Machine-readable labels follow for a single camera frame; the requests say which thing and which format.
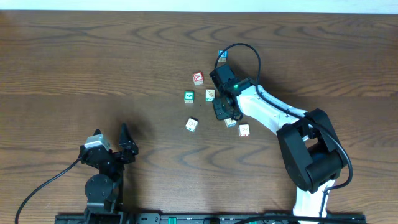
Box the red sided wooden block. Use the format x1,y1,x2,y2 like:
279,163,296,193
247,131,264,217
238,124,250,137

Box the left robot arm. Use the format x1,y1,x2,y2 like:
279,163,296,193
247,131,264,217
78,123,139,224

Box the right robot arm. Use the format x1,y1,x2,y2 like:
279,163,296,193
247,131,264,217
212,78,351,218

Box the green circle wooden block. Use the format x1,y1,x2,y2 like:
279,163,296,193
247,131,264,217
185,118,198,132

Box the green 4 wooden block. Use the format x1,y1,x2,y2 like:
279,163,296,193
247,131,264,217
184,91,195,104

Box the red A wooden block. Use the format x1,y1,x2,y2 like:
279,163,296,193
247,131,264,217
192,72,204,85

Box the blue top wooden block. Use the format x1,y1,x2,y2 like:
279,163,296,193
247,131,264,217
218,50,228,63

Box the left black cable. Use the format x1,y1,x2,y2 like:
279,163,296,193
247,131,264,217
14,157,82,224

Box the black cable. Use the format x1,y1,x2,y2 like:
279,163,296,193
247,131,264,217
213,42,354,218
14,157,82,224

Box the right black cable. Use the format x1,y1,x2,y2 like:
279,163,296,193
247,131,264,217
213,42,354,218

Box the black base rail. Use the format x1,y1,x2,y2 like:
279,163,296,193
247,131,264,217
55,212,367,224

